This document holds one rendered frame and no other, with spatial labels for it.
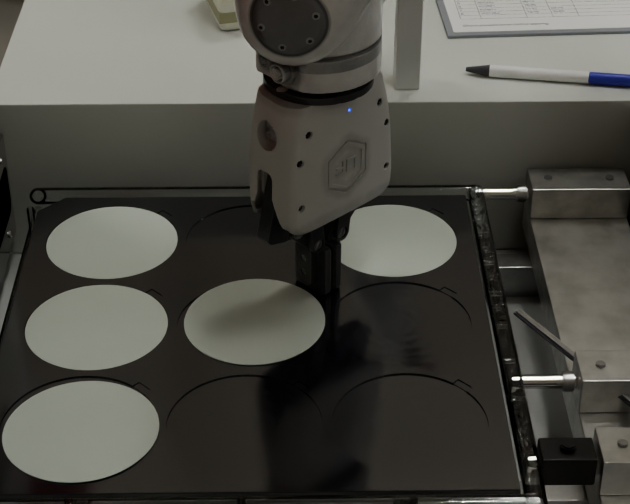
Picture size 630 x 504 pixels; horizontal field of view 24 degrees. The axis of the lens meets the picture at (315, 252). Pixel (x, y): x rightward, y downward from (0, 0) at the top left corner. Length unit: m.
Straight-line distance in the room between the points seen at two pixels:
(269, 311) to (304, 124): 0.16
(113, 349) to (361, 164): 0.22
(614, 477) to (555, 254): 0.27
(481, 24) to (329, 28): 0.48
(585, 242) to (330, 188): 0.26
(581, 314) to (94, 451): 0.38
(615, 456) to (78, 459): 0.34
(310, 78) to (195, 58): 0.32
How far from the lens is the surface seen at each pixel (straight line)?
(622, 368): 1.01
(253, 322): 1.04
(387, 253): 1.11
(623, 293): 1.13
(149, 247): 1.13
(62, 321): 1.06
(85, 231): 1.15
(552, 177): 1.20
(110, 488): 0.92
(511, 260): 1.20
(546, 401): 1.11
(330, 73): 0.94
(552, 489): 0.99
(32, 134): 1.21
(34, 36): 1.31
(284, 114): 0.96
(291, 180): 0.97
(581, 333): 1.08
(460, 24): 1.31
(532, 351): 1.16
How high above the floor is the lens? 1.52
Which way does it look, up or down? 34 degrees down
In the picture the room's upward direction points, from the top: straight up
